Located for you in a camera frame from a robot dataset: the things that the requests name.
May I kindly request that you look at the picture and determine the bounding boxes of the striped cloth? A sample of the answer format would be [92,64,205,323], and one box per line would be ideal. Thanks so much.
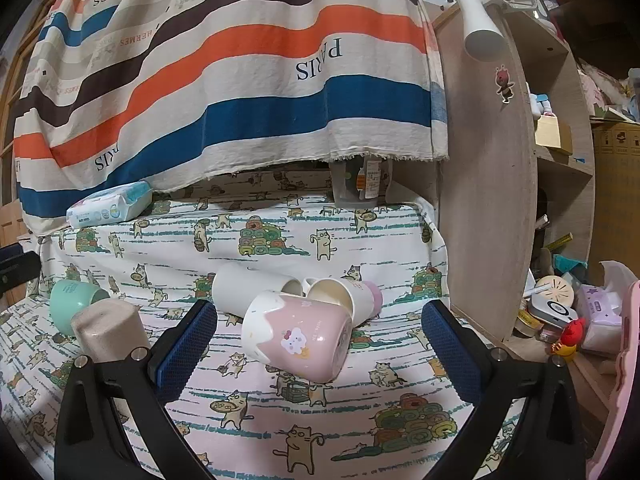
[12,0,451,236]

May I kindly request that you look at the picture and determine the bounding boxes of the red and yellow toy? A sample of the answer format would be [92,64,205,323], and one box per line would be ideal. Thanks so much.
[551,317,589,361]

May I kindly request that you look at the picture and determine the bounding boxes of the clear plastic container with label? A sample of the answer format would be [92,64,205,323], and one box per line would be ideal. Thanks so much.
[330,156,396,208]

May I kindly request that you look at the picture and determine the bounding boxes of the dark object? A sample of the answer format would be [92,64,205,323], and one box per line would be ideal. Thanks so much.
[0,244,42,306]

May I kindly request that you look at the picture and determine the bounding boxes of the pink cup with white rim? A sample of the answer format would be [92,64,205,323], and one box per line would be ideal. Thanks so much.
[241,290,354,385]

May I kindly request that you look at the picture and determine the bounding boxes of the plain white cup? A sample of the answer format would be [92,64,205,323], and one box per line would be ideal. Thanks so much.
[211,263,306,318]

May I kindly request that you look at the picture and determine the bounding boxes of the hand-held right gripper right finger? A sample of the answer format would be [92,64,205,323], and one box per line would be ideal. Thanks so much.
[421,299,586,480]

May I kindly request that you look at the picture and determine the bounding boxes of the small beige box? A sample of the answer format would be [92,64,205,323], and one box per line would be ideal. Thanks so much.
[534,115,573,154]

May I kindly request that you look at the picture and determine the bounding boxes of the beige cup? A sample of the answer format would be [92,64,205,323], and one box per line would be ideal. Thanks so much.
[71,300,152,401]

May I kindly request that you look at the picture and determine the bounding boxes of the pink plastic frame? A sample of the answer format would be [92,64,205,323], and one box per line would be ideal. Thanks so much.
[582,280,640,480]

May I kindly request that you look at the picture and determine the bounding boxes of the wet wipes pack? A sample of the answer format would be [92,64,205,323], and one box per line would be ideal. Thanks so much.
[66,181,154,230]

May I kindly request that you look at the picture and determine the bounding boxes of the mint green cup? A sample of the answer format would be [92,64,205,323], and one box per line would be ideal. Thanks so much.
[49,279,111,336]

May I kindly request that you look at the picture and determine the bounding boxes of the large cardboard box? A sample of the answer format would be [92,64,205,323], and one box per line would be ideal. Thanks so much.
[590,119,640,281]

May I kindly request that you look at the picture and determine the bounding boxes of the round beige compact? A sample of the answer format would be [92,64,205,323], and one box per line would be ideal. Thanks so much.
[542,273,577,301]

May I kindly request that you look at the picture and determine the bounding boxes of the white clip lamp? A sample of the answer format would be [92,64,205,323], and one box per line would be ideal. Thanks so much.
[440,0,540,63]

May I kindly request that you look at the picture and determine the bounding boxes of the wooden shelf unit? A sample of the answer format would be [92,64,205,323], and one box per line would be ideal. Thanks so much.
[430,0,597,358]

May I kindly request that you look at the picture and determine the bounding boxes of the cat printed cloth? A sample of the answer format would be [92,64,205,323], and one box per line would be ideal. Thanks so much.
[0,162,526,480]

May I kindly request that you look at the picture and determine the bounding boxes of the purple and white tissue pack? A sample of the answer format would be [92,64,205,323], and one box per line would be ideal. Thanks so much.
[575,284,626,352]

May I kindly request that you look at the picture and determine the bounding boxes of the white cup with pink base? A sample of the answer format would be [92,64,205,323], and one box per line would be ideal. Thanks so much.
[304,277,383,329]

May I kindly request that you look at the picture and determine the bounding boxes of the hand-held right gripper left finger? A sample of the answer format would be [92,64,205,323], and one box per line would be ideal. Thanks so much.
[54,299,219,480]

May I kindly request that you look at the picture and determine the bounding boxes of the bear sticker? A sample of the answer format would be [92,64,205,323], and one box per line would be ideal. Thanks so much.
[494,65,517,105]

